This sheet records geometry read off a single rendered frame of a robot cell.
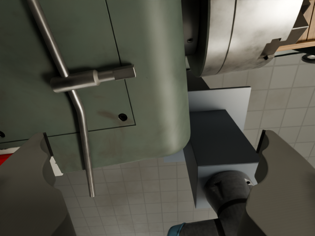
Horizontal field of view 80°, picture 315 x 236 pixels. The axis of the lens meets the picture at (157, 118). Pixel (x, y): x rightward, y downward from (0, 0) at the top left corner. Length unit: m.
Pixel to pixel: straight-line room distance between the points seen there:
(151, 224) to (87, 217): 0.84
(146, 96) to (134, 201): 2.28
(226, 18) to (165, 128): 0.18
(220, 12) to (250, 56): 0.10
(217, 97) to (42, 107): 0.71
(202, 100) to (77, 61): 0.66
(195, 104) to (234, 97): 0.17
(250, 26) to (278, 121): 1.83
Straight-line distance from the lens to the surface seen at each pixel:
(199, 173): 0.62
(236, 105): 0.93
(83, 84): 0.27
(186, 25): 0.34
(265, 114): 2.01
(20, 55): 0.32
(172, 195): 2.46
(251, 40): 0.34
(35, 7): 0.28
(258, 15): 0.32
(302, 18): 0.41
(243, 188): 0.62
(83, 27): 0.28
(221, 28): 0.31
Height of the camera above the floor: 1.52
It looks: 61 degrees down
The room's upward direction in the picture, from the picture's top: 178 degrees clockwise
